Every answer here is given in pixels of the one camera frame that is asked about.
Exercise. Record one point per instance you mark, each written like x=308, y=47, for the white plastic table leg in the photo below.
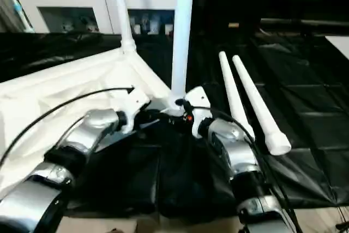
x=122, y=15
x=232, y=91
x=182, y=36
x=256, y=102

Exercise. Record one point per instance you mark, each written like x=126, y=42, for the white plastic table top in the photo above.
x=54, y=91

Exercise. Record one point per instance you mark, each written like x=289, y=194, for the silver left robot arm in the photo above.
x=65, y=151

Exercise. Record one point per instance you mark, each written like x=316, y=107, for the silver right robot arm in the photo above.
x=234, y=151

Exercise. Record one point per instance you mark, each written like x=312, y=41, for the small tan tag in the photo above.
x=233, y=25

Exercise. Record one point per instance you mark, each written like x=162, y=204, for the black plastic mat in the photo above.
x=305, y=107

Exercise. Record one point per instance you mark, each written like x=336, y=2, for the white flat board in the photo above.
x=338, y=45

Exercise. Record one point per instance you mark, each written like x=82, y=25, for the black metal rail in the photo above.
x=305, y=23

